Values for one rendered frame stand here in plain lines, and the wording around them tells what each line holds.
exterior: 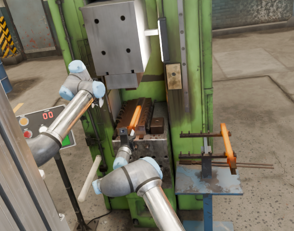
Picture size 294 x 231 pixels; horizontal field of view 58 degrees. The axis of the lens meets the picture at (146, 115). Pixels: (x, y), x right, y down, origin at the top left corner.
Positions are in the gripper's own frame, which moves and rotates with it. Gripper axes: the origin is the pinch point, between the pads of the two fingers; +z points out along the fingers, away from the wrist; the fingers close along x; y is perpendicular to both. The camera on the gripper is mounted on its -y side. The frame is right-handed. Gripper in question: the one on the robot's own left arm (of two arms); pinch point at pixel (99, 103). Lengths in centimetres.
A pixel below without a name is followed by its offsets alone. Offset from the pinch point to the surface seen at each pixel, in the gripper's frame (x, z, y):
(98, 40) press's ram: 3.6, -23.8, -27.1
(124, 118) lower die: 4.7, 35.5, -11.3
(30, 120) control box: -48.3, 6.7, 4.9
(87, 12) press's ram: 1, -38, -34
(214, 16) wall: 123, 346, -518
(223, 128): 72, 28, 5
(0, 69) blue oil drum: -324, 214, -264
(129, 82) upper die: 16.9, 0.7, -14.6
